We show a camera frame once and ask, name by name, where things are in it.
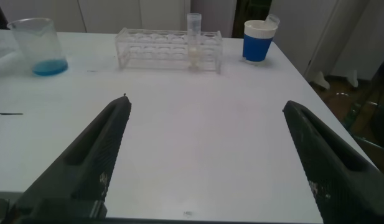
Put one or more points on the clear plastic test tube rack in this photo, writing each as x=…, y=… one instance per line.
x=153, y=49

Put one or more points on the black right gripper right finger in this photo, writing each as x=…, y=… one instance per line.
x=335, y=174

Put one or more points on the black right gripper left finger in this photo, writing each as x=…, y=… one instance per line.
x=86, y=174

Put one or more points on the clear beaker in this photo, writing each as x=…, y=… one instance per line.
x=41, y=50

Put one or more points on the clear plastic test tube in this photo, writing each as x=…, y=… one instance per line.
x=272, y=20

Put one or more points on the test tube with pale liquid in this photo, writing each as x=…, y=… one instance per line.
x=193, y=40

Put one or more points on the blue and white paper cup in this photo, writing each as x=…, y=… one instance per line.
x=256, y=46

